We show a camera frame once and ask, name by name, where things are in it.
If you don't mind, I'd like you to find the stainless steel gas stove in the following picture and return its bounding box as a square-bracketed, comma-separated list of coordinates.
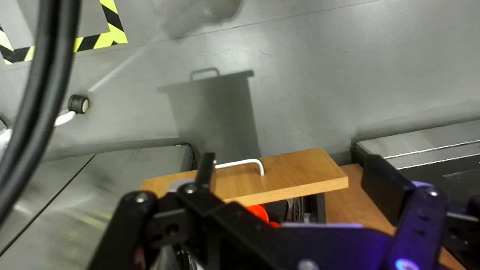
[351, 117, 480, 242]

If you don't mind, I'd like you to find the white wheeled stand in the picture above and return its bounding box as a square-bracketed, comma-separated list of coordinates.
[49, 93, 93, 129]

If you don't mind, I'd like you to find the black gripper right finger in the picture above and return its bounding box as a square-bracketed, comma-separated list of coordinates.
[360, 153, 480, 270]

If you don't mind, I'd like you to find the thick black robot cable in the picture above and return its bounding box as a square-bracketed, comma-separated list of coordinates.
[0, 0, 82, 224]

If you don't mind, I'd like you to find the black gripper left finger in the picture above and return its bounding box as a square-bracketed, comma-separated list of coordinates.
[88, 152, 291, 270]

